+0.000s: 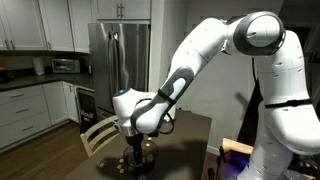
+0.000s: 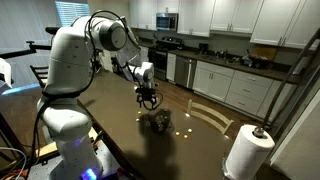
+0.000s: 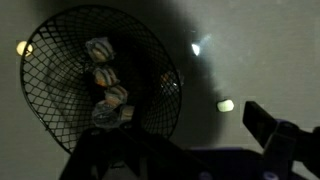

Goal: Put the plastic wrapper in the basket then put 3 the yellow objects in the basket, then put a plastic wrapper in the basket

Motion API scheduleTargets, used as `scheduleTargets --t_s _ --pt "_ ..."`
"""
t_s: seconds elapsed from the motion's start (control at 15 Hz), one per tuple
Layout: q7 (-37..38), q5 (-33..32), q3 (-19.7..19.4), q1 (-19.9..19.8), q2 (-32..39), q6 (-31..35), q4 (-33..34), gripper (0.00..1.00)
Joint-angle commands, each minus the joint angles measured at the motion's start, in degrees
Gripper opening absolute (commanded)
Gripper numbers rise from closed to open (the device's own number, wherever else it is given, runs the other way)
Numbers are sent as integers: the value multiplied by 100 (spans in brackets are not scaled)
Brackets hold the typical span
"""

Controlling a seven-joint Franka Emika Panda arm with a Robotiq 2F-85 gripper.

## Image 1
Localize white lower kitchen cabinets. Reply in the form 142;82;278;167
0;81;80;150

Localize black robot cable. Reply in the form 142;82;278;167
155;112;175;136

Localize dark kitchen countertop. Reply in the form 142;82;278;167
0;73;95;93

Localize wooden chair back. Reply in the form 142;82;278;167
79;114;121;158

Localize stainless steel refrigerator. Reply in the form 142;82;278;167
87;22;151;118

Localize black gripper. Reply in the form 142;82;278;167
125;134;146;167

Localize grey robot mounting base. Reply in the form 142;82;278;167
216;154;320;180

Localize black beverage cooler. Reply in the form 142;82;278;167
75;86;99;134

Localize wooden plank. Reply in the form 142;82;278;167
221;137;255;156

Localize white upper cabinet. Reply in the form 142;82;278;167
68;0;93;54
0;0;48;51
38;0;75;53
91;0;152;21

